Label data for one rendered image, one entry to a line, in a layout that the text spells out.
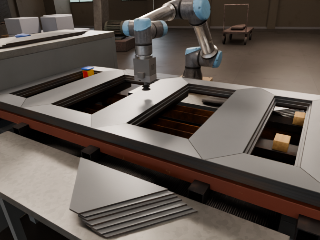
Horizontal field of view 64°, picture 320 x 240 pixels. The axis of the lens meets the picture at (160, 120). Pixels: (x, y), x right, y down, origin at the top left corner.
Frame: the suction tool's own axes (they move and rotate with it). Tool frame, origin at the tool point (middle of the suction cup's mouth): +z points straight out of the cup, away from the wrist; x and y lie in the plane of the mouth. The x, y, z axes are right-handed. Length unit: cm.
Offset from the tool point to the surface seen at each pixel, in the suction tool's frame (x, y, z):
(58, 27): 200, -277, -3
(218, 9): 1075, -276, 12
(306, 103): 24, 69, 5
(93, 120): -31.9, -5.7, 3.8
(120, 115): -23.8, 1.5, 3.8
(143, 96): -0.2, -1.7, 3.7
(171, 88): 15.5, 6.0, 3.7
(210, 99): 45, 18, 19
